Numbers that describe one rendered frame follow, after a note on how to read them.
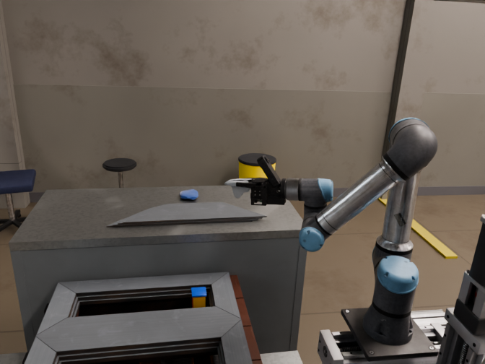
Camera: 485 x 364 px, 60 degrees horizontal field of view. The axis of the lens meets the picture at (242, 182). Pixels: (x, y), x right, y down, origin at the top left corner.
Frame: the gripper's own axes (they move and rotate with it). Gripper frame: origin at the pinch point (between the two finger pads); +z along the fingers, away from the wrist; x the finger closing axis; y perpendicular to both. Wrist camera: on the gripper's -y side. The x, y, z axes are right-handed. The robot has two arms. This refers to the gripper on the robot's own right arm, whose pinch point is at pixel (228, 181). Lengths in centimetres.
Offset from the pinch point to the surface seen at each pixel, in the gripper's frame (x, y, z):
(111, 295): 7, 52, 55
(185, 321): -2, 54, 19
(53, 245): 6, 31, 80
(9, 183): 169, 46, 254
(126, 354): -20, 59, 33
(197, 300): 12, 53, 19
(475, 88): 425, -24, -187
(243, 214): 52, 28, 8
